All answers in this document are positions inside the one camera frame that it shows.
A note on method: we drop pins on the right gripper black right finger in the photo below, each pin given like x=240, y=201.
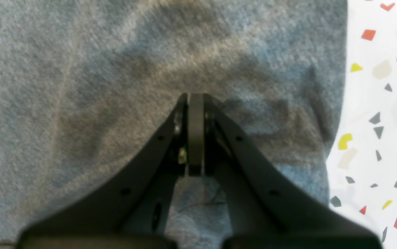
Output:
x=267, y=211

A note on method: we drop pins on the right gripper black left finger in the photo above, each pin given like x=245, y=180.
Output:
x=130, y=210

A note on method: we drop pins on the grey t-shirt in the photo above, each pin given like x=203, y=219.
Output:
x=85, y=83

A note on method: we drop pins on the terrazzo patterned tablecloth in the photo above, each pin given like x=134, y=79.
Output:
x=362, y=165

